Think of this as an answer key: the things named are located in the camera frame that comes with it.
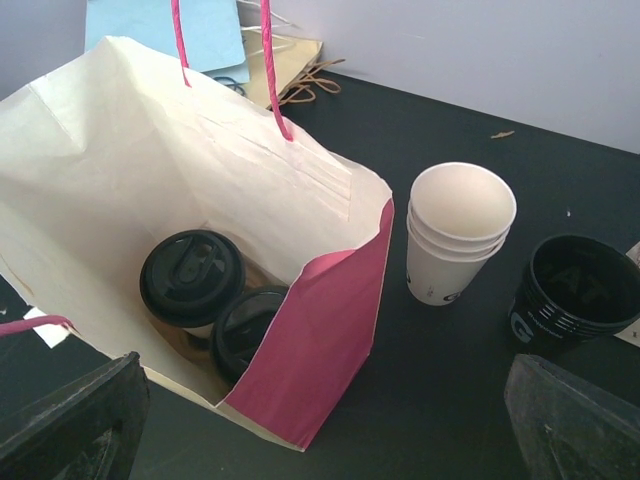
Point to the brown kraft paper bag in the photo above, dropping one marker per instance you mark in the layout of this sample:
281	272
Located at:
298	67

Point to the Cream Bear printed paper bag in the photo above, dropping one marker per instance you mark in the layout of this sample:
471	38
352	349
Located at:
630	332

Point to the small stack paper cups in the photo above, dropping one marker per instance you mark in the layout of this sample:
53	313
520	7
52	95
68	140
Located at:
459	215

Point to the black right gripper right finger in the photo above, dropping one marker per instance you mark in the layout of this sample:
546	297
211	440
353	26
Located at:
568	428

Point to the light blue paper bag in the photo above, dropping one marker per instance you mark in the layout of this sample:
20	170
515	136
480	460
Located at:
211	30

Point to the brown pulp cup carrier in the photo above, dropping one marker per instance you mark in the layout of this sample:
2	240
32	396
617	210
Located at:
194	349

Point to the black lid stack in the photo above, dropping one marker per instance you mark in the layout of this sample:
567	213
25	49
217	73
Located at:
572	291

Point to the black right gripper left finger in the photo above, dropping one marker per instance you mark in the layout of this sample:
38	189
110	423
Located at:
88	429

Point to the black coffee cup lid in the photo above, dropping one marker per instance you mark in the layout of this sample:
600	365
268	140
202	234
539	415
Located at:
190	277

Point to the cream paper bag pink sides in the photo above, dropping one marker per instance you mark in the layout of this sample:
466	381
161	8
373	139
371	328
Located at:
111	153

